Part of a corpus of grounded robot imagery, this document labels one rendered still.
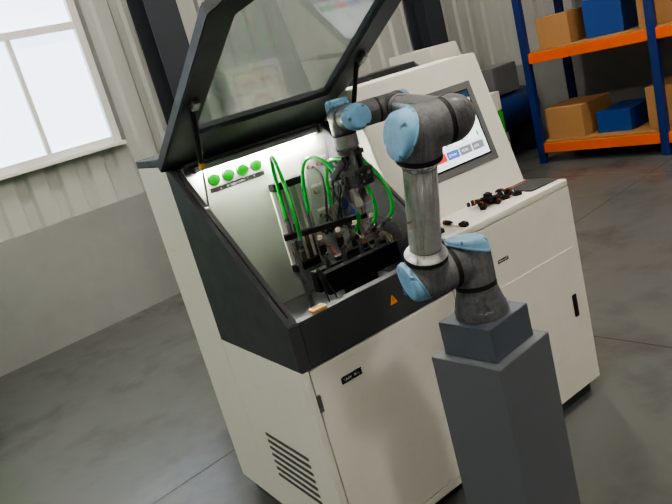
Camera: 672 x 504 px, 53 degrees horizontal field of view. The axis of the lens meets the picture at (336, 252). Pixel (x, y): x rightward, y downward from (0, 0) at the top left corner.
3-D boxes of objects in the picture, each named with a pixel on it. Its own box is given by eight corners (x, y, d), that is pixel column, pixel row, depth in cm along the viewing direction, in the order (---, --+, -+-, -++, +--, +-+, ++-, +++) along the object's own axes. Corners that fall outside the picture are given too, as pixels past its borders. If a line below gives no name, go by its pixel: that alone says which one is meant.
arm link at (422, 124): (465, 295, 182) (458, 103, 152) (417, 314, 177) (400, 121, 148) (441, 274, 191) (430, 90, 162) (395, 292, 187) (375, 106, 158)
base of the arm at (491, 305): (520, 304, 188) (513, 271, 185) (488, 327, 179) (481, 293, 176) (476, 299, 199) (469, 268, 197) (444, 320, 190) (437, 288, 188)
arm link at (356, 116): (380, 95, 189) (364, 97, 199) (344, 106, 186) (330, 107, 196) (386, 123, 191) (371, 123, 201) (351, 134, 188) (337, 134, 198)
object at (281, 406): (363, 580, 228) (301, 375, 207) (278, 512, 275) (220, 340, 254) (499, 471, 264) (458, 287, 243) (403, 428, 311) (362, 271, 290)
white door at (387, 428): (363, 551, 226) (309, 373, 208) (359, 548, 228) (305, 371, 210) (491, 453, 259) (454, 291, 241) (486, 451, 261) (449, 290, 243)
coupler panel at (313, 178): (324, 229, 268) (303, 154, 260) (319, 228, 271) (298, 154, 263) (349, 218, 275) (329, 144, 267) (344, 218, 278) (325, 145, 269)
